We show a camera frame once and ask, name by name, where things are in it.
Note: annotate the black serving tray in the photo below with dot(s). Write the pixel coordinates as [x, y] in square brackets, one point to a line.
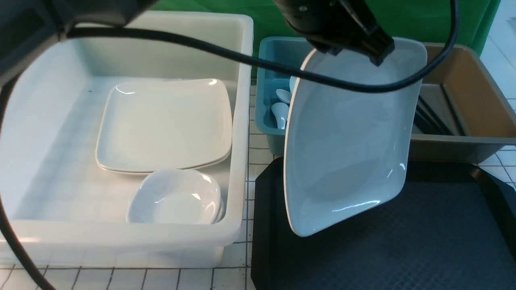
[451, 228]

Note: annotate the black chopstick right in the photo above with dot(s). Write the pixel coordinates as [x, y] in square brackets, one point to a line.
[453, 111]

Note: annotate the lower white square plate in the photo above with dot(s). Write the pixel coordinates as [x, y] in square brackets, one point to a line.
[136, 173]

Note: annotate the black chopstick middle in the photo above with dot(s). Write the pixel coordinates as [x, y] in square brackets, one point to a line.
[426, 112]

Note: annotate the white ceramic soup spoon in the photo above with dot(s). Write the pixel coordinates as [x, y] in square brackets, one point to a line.
[292, 83]

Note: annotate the white soup spoon back left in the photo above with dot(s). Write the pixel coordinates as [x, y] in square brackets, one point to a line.
[284, 95]

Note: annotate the large white rice plate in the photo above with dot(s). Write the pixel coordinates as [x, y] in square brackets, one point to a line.
[345, 152]

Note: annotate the white bowl in tub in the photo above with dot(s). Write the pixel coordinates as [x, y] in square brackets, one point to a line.
[174, 196]

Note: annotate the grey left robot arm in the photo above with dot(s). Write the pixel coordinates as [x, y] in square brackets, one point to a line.
[30, 27]

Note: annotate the white square plate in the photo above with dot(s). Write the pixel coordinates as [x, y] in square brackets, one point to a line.
[153, 125]
[136, 173]

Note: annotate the teal plastic bin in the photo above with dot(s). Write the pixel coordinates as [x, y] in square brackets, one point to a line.
[289, 51]

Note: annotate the top white square plate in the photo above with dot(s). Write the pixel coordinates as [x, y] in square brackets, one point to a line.
[153, 125]

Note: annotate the brown plastic bin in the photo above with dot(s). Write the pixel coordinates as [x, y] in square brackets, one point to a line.
[485, 112]

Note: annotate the black chopstick left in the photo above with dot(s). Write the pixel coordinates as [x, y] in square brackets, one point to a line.
[422, 123]

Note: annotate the large white plastic tub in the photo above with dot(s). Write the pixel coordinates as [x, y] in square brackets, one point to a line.
[67, 211]

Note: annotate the white bowl tray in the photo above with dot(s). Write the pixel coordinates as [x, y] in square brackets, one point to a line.
[221, 211]

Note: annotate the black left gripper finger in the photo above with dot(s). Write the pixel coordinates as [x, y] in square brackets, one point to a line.
[376, 45]

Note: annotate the black chopstick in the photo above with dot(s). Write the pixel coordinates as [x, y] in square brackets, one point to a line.
[453, 111]
[422, 123]
[426, 112]

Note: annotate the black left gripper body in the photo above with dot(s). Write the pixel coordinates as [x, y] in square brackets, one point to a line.
[329, 25]

